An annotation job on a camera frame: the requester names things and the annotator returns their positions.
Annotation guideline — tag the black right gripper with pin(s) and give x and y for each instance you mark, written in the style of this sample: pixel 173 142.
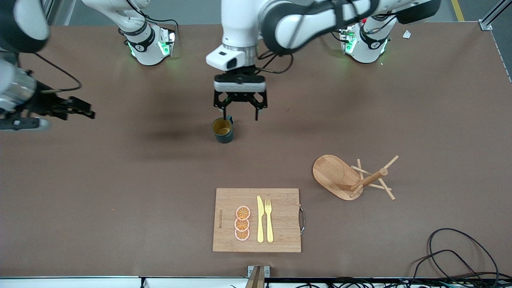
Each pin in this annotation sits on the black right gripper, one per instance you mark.
pixel 43 102

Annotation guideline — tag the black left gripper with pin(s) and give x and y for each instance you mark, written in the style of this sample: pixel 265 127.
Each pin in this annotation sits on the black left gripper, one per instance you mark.
pixel 240 97

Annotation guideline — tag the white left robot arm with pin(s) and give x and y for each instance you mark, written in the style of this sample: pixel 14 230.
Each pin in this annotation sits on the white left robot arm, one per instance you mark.
pixel 240 24

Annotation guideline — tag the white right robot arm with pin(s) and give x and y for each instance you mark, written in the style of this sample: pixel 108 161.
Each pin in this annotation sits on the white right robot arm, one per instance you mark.
pixel 148 48

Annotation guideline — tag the large table cover sheet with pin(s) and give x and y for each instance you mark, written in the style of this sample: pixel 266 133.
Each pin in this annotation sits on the large table cover sheet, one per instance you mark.
pixel 160 160

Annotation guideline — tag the toy orange slice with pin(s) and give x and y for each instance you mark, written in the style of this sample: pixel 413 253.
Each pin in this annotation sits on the toy orange slice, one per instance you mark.
pixel 242 212

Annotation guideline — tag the wooden mug tree stand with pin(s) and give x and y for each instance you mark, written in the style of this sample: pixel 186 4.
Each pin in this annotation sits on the wooden mug tree stand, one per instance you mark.
pixel 332 172

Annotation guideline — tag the yellow plastic knife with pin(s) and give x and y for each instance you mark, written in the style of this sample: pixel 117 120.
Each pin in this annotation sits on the yellow plastic knife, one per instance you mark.
pixel 260 224

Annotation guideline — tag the yellow plastic fork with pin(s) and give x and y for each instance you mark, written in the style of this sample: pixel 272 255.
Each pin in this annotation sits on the yellow plastic fork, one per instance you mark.
pixel 269 228

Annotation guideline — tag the bamboo cutting board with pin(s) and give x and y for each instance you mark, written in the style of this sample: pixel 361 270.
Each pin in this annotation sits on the bamboo cutting board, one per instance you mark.
pixel 284 224

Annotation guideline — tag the small white paper scrap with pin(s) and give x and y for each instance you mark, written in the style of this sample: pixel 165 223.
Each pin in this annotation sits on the small white paper scrap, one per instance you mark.
pixel 406 34

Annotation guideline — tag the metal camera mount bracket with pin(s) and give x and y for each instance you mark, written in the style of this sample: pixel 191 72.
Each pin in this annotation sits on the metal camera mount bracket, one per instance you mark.
pixel 258 272

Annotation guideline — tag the white table edge rail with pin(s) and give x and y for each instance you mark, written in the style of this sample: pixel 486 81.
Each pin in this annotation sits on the white table edge rail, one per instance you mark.
pixel 80 283

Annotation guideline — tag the aluminium frame profile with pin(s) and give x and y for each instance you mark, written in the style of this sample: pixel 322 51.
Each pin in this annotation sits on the aluminium frame profile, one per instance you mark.
pixel 494 16

